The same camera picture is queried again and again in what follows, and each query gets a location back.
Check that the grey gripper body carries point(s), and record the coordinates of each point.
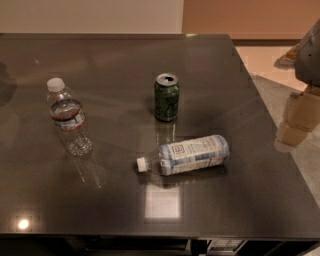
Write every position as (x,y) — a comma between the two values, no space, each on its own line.
(310,60)

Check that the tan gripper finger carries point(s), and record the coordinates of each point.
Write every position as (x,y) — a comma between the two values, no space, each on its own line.
(301,116)

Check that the blue label plastic bottle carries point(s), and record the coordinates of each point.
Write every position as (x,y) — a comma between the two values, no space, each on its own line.
(184,156)

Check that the clear water bottle red label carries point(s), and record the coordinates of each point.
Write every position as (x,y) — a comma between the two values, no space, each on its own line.
(69,117)

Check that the green soda can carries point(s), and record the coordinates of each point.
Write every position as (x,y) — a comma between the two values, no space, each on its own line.
(166,94)

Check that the white label under table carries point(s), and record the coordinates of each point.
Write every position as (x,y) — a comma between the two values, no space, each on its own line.
(225,245)

